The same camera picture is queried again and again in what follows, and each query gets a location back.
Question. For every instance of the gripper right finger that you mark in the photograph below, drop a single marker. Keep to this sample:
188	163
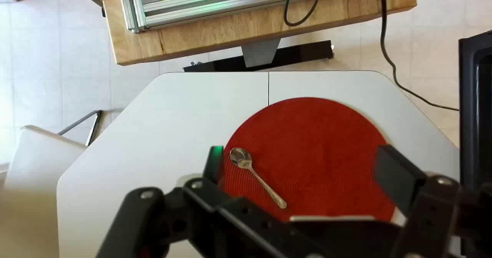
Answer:
430	212

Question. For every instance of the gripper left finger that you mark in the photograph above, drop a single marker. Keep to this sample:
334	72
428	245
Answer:
215	212

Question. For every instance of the black microwave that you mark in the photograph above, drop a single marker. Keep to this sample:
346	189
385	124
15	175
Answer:
471	108

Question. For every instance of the silver metal spoon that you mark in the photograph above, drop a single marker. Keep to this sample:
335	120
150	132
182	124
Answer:
240	158

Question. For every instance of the round red woven placemat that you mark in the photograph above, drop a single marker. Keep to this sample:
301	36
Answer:
315	150

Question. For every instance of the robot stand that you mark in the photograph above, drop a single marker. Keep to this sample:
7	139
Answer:
215	39

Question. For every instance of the white chair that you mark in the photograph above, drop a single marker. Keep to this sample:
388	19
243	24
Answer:
42	162

